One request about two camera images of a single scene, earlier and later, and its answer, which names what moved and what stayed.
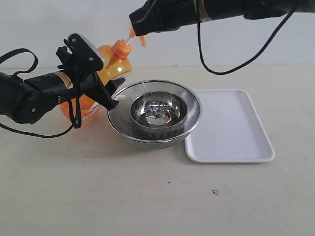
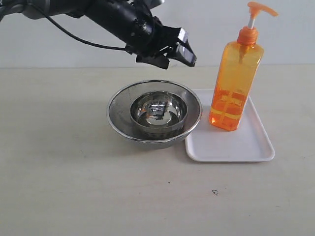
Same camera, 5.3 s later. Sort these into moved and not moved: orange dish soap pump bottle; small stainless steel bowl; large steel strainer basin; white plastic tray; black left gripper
Moved: orange dish soap pump bottle; black left gripper
Not moved: large steel strainer basin; small stainless steel bowl; white plastic tray
